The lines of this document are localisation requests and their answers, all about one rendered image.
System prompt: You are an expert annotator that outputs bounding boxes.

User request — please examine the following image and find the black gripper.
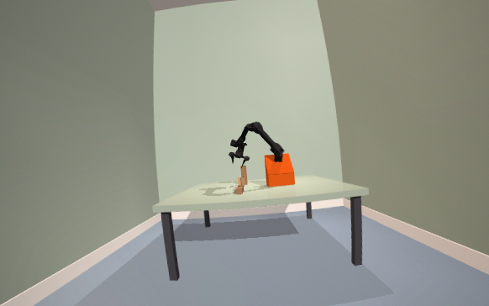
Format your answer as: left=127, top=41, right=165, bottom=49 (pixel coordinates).
left=229, top=152, right=250, bottom=166

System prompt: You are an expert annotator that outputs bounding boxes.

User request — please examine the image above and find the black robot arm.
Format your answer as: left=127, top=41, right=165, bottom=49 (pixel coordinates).
left=230, top=121, right=285, bottom=162

